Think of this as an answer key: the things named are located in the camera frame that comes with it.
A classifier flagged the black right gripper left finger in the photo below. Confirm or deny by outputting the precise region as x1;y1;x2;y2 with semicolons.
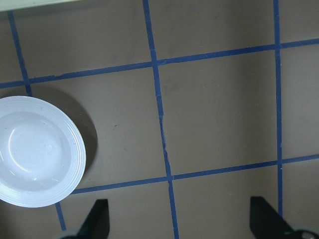
76;199;110;239

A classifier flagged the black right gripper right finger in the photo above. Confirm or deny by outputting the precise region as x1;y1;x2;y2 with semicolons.
250;196;294;239

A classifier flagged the white round plate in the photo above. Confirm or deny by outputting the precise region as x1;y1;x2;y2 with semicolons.
0;96;86;208

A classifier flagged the cream bear tray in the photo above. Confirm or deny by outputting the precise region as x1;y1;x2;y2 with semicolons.
0;0;74;12

